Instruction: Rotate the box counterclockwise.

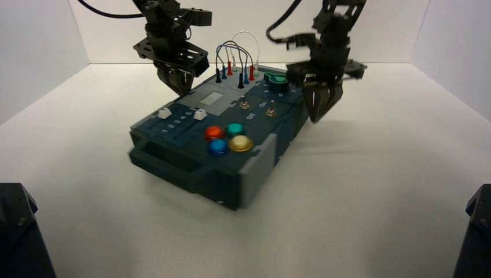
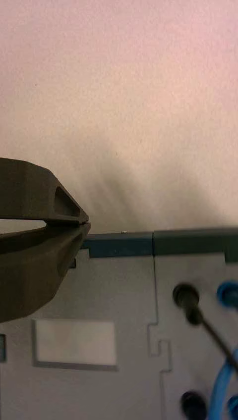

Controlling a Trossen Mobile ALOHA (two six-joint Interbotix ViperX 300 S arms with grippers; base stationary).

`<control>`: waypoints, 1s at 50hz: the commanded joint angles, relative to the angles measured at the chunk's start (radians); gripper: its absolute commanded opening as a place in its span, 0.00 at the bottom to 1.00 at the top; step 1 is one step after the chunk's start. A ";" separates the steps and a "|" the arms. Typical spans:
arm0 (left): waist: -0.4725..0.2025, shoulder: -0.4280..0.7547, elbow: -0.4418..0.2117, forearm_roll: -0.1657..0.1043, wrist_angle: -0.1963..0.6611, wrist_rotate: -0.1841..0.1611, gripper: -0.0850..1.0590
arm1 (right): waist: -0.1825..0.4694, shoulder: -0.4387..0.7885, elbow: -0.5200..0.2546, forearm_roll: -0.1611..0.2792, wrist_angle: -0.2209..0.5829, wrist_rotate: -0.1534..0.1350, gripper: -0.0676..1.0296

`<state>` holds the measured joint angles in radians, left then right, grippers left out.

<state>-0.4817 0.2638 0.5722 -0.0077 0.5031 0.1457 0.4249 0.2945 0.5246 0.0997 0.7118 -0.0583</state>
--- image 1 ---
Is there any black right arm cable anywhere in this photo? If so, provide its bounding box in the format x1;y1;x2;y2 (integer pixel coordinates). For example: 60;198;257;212
265;0;304;44

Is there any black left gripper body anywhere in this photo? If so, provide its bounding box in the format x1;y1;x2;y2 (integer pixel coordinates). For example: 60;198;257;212
133;35;210;78

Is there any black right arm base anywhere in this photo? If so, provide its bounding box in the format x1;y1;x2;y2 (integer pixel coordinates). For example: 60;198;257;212
452;184;491;278

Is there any dark blue control box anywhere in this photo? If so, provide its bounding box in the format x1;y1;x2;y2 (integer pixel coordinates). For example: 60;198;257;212
128;63;312;211

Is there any jumper wire with black plugs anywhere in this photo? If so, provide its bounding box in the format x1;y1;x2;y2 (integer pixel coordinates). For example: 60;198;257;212
214;40;246;90

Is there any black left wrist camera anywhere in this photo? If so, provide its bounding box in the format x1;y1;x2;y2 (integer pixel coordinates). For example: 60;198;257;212
182;9;213;28

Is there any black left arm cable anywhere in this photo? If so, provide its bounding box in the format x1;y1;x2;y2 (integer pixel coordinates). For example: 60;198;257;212
76;0;146;20

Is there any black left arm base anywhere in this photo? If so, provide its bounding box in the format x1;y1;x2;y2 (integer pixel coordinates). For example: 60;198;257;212
0;182;58;278

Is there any grey display panel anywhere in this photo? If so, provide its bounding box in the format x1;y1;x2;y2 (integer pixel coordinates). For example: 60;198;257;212
177;85;251;117

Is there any green rotary knob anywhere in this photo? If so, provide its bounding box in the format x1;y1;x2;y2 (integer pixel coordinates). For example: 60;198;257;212
263;71;290;93

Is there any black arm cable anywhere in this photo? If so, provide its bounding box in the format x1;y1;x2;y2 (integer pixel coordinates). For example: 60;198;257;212
265;0;304;44
76;0;146;20

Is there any blue round push button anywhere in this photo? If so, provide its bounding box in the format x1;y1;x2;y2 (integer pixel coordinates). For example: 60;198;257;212
207;138;230;158

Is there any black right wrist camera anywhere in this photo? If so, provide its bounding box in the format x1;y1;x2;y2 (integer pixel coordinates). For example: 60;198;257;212
285;33;320;52

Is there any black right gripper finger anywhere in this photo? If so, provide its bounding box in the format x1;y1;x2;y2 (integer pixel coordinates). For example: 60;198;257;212
323;81;345;118
302;82;326;124

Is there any yellow round push button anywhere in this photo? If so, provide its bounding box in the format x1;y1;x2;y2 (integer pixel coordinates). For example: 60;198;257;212
228;134;255;153

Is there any jumper wire with red plugs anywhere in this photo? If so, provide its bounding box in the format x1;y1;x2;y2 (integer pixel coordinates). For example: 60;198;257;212
226;46;257;82

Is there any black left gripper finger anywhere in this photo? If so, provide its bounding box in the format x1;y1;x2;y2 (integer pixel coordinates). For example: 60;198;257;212
181;71;195;97
156;63;184;97

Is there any jumper wire with blue plugs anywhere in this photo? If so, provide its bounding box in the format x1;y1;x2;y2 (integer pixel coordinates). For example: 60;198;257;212
221;40;251;86

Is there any teal round push button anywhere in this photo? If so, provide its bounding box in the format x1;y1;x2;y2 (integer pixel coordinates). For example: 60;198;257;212
225;122;247;138

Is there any white jumper wire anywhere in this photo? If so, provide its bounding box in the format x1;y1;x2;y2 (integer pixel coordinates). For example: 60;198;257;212
230;31;262;72

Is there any red round push button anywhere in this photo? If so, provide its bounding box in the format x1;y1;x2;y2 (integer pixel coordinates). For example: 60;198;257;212
203;126;226;142

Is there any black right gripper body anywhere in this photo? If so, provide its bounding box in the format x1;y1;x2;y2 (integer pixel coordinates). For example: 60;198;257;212
285;56;368;90

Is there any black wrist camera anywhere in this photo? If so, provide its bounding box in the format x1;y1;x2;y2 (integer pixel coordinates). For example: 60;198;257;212
182;9;213;28
285;33;320;52

